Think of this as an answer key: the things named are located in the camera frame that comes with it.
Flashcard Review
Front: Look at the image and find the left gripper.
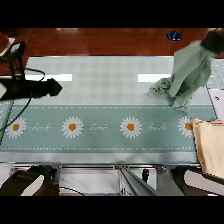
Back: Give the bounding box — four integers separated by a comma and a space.
39, 77, 64, 99

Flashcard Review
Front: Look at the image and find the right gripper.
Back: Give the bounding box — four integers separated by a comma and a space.
200, 29, 224, 54

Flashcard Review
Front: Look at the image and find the pale green shirt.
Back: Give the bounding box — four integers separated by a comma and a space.
147, 40, 214, 113

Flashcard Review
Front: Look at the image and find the blue round object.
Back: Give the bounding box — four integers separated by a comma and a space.
167, 30, 182, 42

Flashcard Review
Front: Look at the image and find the white flat panel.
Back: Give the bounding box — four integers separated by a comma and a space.
207, 87, 224, 121

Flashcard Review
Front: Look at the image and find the cream garment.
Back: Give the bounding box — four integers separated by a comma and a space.
192, 117, 224, 180

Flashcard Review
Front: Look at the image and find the black cable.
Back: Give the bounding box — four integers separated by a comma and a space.
58, 185, 86, 197
0, 67, 47, 133

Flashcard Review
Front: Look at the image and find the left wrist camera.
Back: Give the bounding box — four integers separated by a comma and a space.
5, 41, 27, 82

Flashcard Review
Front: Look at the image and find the silver frame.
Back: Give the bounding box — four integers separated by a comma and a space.
0, 161, 224, 197

